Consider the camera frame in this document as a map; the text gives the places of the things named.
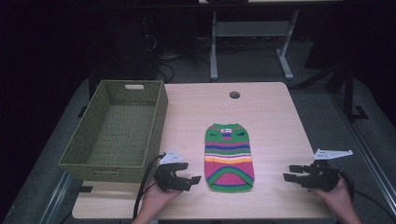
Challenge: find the tangle of floor cables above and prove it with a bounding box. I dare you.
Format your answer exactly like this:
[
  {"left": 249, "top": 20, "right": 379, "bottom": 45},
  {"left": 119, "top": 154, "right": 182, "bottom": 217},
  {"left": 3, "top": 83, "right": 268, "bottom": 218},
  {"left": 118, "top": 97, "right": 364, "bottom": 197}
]
[{"left": 142, "top": 33, "right": 213, "bottom": 84}]

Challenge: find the striped knitted pet sweater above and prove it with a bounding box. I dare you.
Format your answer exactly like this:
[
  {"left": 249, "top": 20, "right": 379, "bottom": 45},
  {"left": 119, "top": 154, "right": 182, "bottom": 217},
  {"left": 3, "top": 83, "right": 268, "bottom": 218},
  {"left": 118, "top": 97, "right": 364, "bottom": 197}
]
[{"left": 204, "top": 122, "right": 256, "bottom": 193}]

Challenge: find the green woven basket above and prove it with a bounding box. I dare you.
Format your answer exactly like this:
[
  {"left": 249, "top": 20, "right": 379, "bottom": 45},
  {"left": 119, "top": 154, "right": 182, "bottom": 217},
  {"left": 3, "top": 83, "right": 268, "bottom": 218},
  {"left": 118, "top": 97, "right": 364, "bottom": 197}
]
[{"left": 57, "top": 79, "right": 169, "bottom": 184}]

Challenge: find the person's right hand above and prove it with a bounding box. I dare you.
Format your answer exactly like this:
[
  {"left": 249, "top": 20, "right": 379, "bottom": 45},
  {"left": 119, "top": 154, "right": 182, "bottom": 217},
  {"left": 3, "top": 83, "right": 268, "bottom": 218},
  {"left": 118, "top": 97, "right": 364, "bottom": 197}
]
[{"left": 312, "top": 177, "right": 352, "bottom": 214}]

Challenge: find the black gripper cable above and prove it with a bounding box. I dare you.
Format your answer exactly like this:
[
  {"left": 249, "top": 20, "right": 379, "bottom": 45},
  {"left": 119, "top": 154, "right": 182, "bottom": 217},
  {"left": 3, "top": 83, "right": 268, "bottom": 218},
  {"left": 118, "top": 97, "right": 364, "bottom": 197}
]
[
  {"left": 337, "top": 169, "right": 396, "bottom": 220},
  {"left": 132, "top": 152, "right": 167, "bottom": 221}
]

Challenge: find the person's left hand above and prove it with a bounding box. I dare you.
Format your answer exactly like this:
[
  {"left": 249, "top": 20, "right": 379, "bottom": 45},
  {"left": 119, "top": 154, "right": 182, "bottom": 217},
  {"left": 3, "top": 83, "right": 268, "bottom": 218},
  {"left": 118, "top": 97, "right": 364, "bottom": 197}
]
[{"left": 143, "top": 180, "right": 184, "bottom": 213}]

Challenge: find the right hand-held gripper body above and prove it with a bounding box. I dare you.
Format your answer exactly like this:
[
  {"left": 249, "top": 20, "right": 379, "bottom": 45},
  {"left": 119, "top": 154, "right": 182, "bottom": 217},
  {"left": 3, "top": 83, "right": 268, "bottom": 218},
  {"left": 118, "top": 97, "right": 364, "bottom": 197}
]
[{"left": 303, "top": 148, "right": 355, "bottom": 192}]

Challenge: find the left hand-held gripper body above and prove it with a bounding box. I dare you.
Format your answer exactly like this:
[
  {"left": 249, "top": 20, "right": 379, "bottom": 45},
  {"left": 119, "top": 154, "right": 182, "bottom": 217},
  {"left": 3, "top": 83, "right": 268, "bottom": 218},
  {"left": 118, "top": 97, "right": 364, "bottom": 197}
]
[{"left": 153, "top": 149, "right": 191, "bottom": 192}]

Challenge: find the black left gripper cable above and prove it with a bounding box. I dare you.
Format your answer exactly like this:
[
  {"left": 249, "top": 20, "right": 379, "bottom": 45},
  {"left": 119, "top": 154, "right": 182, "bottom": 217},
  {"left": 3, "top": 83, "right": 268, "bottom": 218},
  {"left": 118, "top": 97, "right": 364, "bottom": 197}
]
[{"left": 132, "top": 152, "right": 167, "bottom": 221}]

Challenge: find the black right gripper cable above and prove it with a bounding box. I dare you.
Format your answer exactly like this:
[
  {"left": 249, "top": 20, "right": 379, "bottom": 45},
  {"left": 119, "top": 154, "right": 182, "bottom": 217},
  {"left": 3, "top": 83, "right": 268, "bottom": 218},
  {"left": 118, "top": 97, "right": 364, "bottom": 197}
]
[{"left": 337, "top": 169, "right": 396, "bottom": 220}]

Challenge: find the aluminium floor rail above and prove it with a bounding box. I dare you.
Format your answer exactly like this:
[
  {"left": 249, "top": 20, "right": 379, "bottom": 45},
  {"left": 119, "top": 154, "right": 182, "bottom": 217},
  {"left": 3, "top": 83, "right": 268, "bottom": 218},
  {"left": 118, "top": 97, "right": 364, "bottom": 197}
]
[
  {"left": 38, "top": 171, "right": 75, "bottom": 224},
  {"left": 332, "top": 92, "right": 396, "bottom": 217}
]

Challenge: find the white metal desk frame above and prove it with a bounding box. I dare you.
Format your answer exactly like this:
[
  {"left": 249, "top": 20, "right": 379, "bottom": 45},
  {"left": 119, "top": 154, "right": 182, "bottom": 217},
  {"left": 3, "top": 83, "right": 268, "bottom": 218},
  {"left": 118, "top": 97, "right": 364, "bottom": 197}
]
[{"left": 209, "top": 8, "right": 301, "bottom": 81}]

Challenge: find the dark metal stand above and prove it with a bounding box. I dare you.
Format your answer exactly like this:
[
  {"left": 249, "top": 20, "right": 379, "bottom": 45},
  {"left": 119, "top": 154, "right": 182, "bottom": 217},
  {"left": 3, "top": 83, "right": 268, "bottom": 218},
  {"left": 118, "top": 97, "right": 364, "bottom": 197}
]
[{"left": 323, "top": 60, "right": 370, "bottom": 122}]

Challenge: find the dark cabinet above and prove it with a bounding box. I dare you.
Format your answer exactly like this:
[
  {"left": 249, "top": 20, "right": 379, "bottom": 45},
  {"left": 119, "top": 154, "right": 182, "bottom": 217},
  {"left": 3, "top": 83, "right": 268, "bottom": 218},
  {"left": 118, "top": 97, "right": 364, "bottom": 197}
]
[{"left": 89, "top": 15, "right": 158, "bottom": 94}]

